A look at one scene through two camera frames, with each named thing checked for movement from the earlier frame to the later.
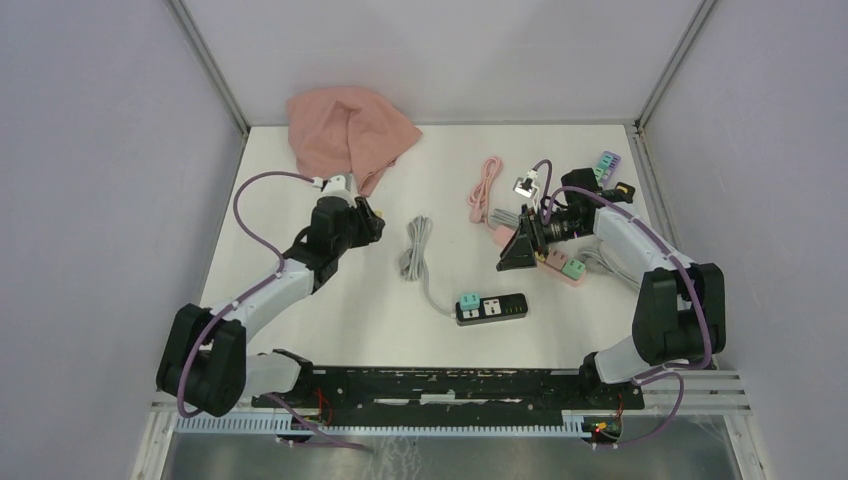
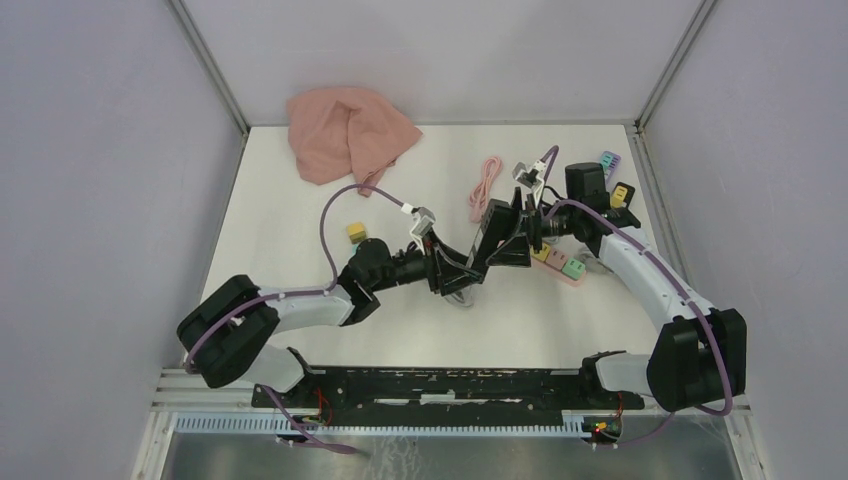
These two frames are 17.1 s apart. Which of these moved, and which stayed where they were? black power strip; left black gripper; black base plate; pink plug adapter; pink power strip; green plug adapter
Moved: black power strip; left black gripper
Stayed: pink power strip; pink plug adapter; green plug adapter; black base plate
